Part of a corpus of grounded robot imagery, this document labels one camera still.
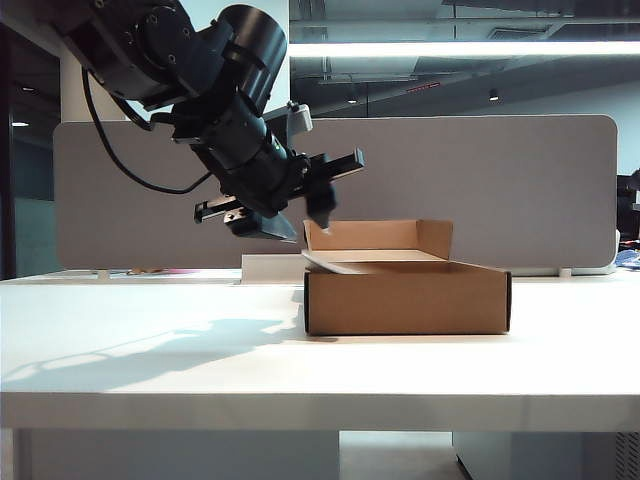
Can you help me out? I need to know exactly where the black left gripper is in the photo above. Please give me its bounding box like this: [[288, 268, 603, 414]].
[[192, 112, 366, 245]]

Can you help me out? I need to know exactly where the open brown cardboard box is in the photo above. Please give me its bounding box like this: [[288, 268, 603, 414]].
[[302, 218, 513, 337]]

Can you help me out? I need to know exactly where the grey desk partition panel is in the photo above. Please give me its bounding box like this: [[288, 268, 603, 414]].
[[52, 114, 621, 272]]

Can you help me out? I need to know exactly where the long white ceiling light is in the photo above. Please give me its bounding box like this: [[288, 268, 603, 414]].
[[288, 40, 640, 59]]

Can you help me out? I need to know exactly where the ceiling air vent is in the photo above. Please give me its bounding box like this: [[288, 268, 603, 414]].
[[488, 26, 552, 41]]

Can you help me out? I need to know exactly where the dark office chair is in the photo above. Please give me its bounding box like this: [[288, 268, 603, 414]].
[[616, 168, 640, 236]]

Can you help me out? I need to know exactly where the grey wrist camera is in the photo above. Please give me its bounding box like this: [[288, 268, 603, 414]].
[[285, 100, 314, 147]]

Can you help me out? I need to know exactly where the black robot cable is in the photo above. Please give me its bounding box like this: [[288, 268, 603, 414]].
[[81, 64, 217, 195]]

